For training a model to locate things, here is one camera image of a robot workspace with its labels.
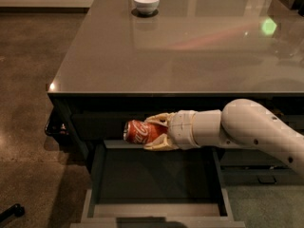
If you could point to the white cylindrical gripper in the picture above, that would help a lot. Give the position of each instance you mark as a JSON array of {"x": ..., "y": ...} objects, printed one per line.
[{"x": 182, "y": 129}]

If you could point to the red coke can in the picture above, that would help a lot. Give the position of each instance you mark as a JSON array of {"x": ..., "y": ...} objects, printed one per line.
[{"x": 141, "y": 132}]

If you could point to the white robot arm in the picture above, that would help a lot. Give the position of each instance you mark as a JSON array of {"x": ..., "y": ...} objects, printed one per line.
[{"x": 240, "y": 124}]

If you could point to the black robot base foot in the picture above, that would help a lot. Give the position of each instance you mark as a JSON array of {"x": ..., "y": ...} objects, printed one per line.
[{"x": 15, "y": 210}]

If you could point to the open dark middle drawer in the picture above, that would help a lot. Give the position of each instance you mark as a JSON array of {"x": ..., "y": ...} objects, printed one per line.
[{"x": 134, "y": 188}]

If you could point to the dark top drawer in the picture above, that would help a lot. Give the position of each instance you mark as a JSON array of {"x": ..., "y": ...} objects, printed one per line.
[{"x": 95, "y": 125}]

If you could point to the right bottom drawer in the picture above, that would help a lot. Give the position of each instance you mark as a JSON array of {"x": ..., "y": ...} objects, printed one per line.
[{"x": 261, "y": 177}]

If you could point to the dark cabinet counter unit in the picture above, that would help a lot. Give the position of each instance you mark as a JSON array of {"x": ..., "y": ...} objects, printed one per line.
[{"x": 195, "y": 55}]

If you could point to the white ceramic bowl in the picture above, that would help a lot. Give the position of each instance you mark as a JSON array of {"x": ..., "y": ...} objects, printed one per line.
[{"x": 146, "y": 6}]

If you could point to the black side wire rack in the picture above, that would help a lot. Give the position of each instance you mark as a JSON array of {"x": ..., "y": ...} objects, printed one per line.
[{"x": 55, "y": 126}]

